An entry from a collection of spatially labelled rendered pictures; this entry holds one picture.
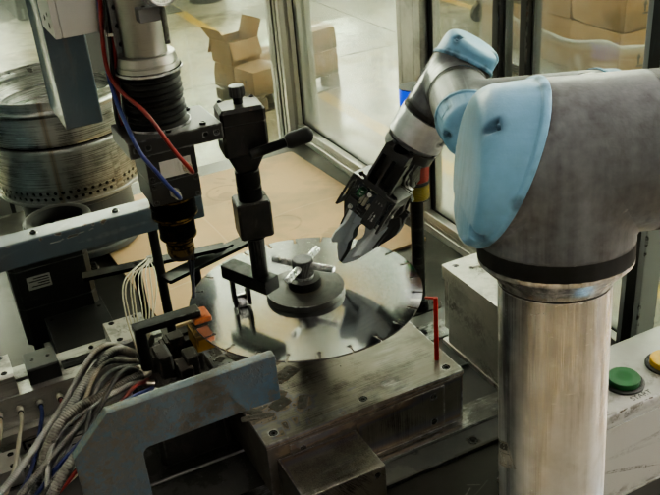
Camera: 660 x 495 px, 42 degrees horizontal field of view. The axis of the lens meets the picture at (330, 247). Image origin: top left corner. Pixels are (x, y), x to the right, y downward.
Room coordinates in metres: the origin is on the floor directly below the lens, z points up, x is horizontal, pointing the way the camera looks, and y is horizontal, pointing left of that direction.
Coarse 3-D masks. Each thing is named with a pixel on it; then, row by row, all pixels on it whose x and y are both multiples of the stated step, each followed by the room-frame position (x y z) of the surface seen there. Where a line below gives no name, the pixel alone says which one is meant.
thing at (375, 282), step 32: (288, 256) 1.16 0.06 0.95; (320, 256) 1.15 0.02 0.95; (384, 256) 1.13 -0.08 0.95; (224, 288) 1.08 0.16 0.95; (352, 288) 1.05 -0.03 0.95; (384, 288) 1.04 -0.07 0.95; (416, 288) 1.03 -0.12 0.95; (224, 320) 0.99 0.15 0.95; (256, 320) 0.99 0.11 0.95; (288, 320) 0.98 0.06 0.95; (320, 320) 0.97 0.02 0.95; (352, 320) 0.97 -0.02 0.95; (384, 320) 0.96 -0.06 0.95; (256, 352) 0.91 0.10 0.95; (288, 352) 0.91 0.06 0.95; (320, 352) 0.90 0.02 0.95; (352, 352) 0.90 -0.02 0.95
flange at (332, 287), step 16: (288, 272) 1.09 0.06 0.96; (320, 272) 1.08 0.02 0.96; (288, 288) 1.04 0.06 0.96; (304, 288) 1.03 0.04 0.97; (320, 288) 1.04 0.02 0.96; (336, 288) 1.04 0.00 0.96; (272, 304) 1.02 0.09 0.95; (288, 304) 1.00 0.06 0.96; (304, 304) 1.00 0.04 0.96; (320, 304) 1.00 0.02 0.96
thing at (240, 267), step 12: (252, 252) 0.99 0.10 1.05; (264, 252) 0.99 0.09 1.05; (228, 264) 1.03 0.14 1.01; (240, 264) 1.03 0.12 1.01; (252, 264) 0.99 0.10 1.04; (264, 264) 0.99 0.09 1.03; (228, 276) 1.02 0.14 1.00; (240, 276) 1.01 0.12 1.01; (252, 276) 0.99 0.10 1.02; (264, 276) 0.99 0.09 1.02; (276, 276) 0.99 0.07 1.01; (252, 288) 0.99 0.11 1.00; (264, 288) 0.98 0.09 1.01; (276, 288) 0.99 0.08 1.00
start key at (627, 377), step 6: (612, 372) 0.86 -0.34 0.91; (618, 372) 0.86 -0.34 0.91; (624, 372) 0.86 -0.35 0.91; (630, 372) 0.86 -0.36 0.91; (636, 372) 0.86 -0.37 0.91; (612, 378) 0.85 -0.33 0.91; (618, 378) 0.85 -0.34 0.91; (624, 378) 0.85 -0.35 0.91; (630, 378) 0.85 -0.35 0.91; (636, 378) 0.85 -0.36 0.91; (612, 384) 0.85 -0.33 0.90; (618, 384) 0.84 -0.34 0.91; (624, 384) 0.84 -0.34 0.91; (630, 384) 0.84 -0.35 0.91; (636, 384) 0.84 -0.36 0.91; (624, 390) 0.84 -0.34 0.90; (630, 390) 0.84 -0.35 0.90
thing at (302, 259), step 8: (312, 248) 1.08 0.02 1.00; (296, 256) 1.06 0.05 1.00; (304, 256) 1.06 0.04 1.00; (312, 256) 1.07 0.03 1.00; (288, 264) 1.06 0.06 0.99; (296, 264) 1.04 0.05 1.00; (304, 264) 1.04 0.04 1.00; (312, 264) 1.04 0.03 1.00; (320, 264) 1.04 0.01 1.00; (296, 272) 1.02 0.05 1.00; (304, 272) 1.04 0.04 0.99; (312, 272) 1.04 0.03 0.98; (288, 280) 1.01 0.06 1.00; (304, 280) 1.04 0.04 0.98
